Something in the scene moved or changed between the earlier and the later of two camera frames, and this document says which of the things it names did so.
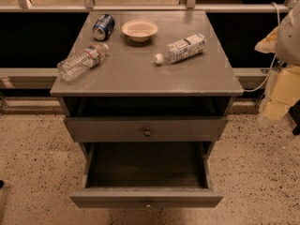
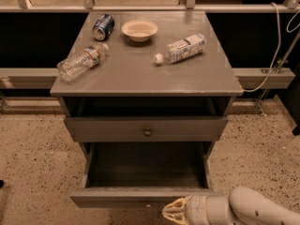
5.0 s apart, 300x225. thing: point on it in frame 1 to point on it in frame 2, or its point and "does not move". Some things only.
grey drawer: (146, 174) does not move
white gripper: (289, 39) to (198, 208)
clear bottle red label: (70, 67) does not move
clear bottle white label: (183, 48) does not move
